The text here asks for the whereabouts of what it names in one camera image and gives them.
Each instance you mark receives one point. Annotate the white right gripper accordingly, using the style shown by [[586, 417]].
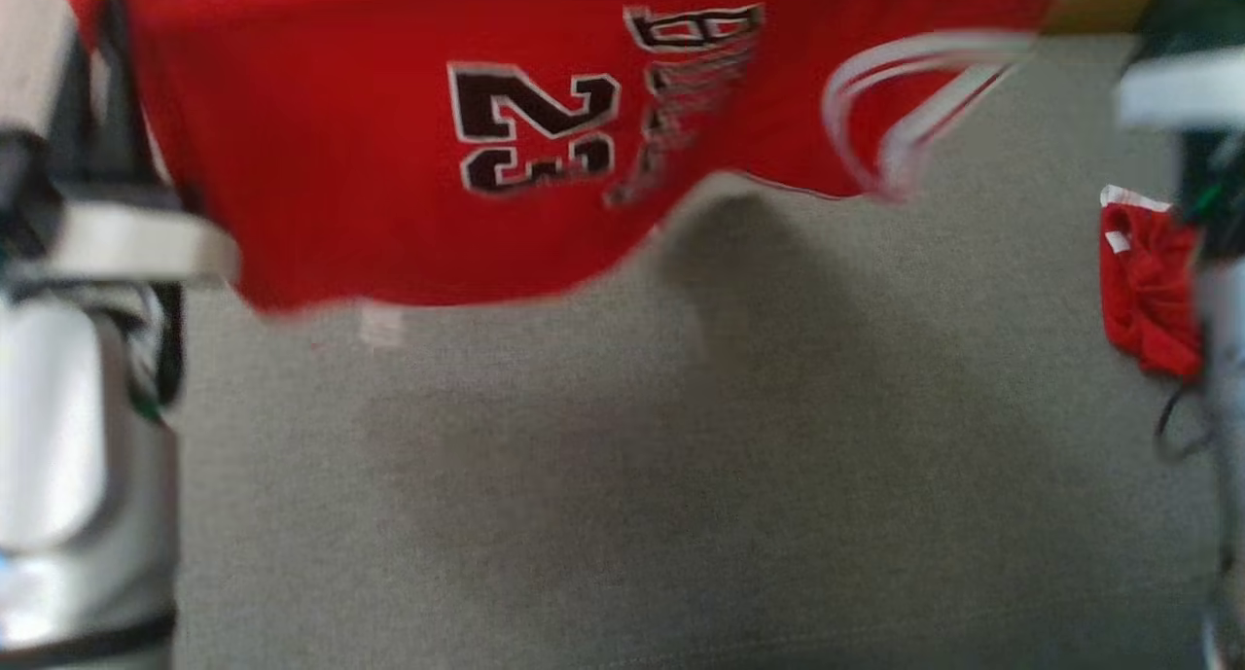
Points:
[[1187, 91]]

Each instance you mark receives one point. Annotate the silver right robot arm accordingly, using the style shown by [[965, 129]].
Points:
[[1227, 407]]

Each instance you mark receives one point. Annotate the large grey sofa seat cushion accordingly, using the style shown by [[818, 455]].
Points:
[[681, 505]]

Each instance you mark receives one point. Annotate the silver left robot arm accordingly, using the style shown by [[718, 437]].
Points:
[[68, 456]]

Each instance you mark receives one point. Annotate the red shorts with white band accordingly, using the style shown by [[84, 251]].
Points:
[[1153, 291]]

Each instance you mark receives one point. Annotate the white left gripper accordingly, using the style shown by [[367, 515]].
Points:
[[136, 247]]

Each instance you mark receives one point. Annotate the red basketball jersey number 23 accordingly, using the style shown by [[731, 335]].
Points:
[[340, 164]]

